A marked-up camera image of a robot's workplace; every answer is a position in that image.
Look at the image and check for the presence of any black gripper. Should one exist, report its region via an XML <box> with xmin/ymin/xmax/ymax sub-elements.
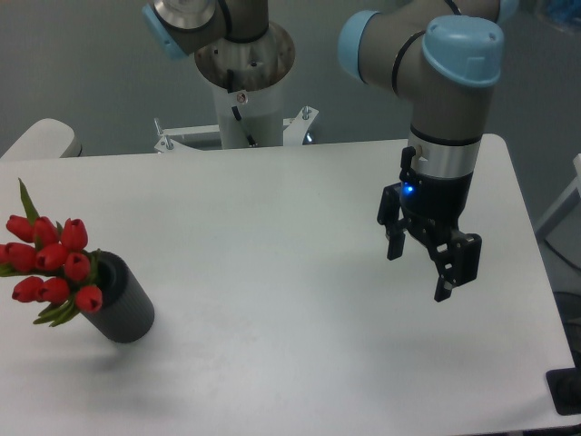
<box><xmin>377</xmin><ymin>146</ymin><xmax>482</xmax><ymax>302</ymax></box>

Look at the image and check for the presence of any red tulip bouquet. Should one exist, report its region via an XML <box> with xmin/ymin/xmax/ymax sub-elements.
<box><xmin>1</xmin><ymin>181</ymin><xmax>104</xmax><ymax>327</ymax></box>

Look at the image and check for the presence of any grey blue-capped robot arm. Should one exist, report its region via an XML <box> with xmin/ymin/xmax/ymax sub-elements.
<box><xmin>143</xmin><ymin>1</ymin><xmax>517</xmax><ymax>301</ymax></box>

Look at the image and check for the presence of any dark grey ribbed vase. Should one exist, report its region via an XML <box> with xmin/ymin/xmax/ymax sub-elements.
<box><xmin>82</xmin><ymin>252</ymin><xmax>155</xmax><ymax>343</ymax></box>

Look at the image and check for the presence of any blue items plastic bag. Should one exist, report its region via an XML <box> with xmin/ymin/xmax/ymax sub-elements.
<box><xmin>535</xmin><ymin>0</ymin><xmax>580</xmax><ymax>34</ymax></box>

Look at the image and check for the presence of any white chair armrest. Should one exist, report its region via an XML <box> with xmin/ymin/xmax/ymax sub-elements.
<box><xmin>1</xmin><ymin>118</ymin><xmax>83</xmax><ymax>162</ymax></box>

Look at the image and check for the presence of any white furniture frame right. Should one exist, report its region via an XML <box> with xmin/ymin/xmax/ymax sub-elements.
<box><xmin>533</xmin><ymin>154</ymin><xmax>580</xmax><ymax>241</ymax></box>

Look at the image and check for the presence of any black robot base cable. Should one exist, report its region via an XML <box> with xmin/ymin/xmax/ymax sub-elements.
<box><xmin>230</xmin><ymin>104</ymin><xmax>259</xmax><ymax>149</ymax></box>

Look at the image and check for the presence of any black cable grommet box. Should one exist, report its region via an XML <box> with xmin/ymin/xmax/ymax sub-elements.
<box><xmin>546</xmin><ymin>368</ymin><xmax>580</xmax><ymax>416</ymax></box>

